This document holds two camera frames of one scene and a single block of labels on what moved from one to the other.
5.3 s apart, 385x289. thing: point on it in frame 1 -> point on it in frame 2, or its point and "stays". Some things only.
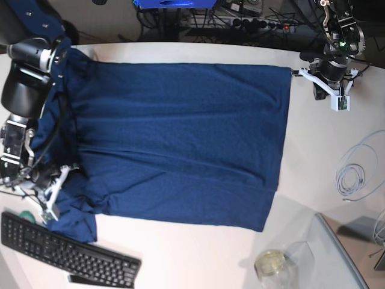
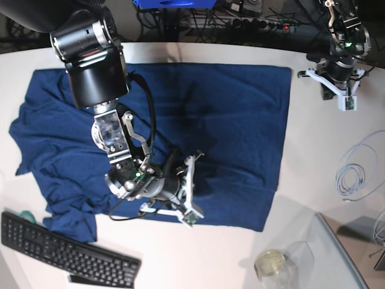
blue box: [174, 3] stays
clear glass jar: [292, 268] stays
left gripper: [36, 182] -> [165, 187]
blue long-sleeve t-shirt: [196, 143] stays
